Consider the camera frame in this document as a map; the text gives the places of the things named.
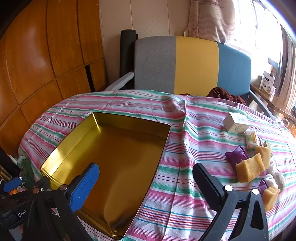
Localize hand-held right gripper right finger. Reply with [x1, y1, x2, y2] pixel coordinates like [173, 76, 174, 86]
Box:
[192, 163, 270, 241]

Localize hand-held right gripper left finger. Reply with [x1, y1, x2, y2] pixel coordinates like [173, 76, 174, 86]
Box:
[22, 163, 100, 241]

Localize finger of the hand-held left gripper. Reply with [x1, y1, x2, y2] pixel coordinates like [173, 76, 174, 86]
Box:
[2, 177, 21, 193]

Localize gold tin box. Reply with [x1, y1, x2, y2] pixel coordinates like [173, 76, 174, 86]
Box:
[40, 112, 171, 240]

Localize yellow sponge cake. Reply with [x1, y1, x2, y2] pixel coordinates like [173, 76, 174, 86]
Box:
[262, 186, 281, 212]
[235, 153, 265, 183]
[255, 146, 271, 169]

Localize yellow green snack packet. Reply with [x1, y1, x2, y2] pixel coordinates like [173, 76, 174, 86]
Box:
[245, 130, 263, 150]

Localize white cardboard box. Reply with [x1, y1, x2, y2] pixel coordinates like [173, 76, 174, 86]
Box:
[223, 112, 250, 133]

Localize white plastic-wrapped bundle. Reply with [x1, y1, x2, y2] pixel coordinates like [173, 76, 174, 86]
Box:
[268, 160, 281, 174]

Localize eyeglasses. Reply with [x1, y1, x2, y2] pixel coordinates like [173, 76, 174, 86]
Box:
[17, 170, 29, 186]

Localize striped tablecloth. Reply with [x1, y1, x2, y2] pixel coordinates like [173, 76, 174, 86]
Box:
[18, 90, 296, 241]

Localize dark red cloth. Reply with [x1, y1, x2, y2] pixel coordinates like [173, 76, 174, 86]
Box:
[207, 86, 247, 105]

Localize wooden side desk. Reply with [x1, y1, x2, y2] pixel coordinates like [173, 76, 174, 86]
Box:
[250, 82, 296, 137]

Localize white foam piece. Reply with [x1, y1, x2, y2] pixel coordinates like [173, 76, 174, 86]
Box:
[105, 72, 134, 91]

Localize white carton with blue label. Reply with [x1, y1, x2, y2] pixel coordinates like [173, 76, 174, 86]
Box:
[259, 71, 275, 93]

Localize grey yellow blue chair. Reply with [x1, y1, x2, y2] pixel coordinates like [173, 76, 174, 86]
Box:
[133, 35, 275, 118]

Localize wooden cabinet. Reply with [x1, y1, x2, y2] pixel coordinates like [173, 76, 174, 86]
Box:
[0, 0, 107, 158]

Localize black rolled mat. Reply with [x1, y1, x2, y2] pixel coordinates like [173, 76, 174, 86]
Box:
[120, 30, 138, 78]

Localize striped curtain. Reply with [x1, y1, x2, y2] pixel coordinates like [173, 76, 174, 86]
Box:
[275, 23, 296, 109]

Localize window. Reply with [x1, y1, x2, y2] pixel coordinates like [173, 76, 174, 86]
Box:
[228, 0, 287, 77]

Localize patterned beige curtain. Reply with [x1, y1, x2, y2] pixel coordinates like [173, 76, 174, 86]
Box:
[186, 0, 236, 43]

